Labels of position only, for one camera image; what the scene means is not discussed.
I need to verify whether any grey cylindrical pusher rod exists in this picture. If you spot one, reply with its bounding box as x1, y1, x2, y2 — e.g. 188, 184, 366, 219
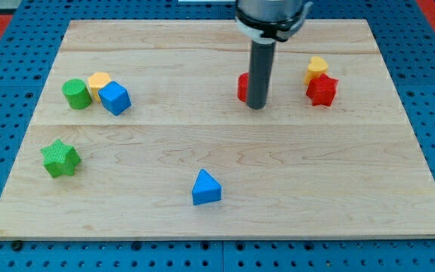
246, 42, 276, 110

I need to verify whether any red cylinder block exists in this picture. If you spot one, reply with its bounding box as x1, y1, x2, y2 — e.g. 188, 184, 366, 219
236, 73, 248, 102

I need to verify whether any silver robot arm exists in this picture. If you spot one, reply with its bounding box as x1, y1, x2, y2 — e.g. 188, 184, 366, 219
235, 0, 313, 110

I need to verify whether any red star block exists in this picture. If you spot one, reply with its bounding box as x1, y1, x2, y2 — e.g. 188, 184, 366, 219
306, 73, 338, 107

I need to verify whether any green star block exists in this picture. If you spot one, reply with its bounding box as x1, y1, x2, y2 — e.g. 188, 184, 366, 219
40, 139, 81, 178

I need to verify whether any yellow heart block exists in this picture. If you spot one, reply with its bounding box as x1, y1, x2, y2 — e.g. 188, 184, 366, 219
304, 56, 329, 85

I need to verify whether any wooden board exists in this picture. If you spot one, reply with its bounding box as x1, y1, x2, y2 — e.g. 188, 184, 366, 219
0, 20, 435, 241

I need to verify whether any blue triangle block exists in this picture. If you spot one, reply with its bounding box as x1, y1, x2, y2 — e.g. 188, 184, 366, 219
191, 169, 222, 206

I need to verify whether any blue cube block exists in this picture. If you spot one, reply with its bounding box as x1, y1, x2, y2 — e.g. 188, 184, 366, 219
98, 81, 131, 116

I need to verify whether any yellow pentagon block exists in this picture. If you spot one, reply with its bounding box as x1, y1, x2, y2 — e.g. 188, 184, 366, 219
88, 72, 111, 102

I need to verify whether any green cylinder block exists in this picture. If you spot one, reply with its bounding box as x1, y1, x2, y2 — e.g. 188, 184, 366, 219
61, 79, 92, 110

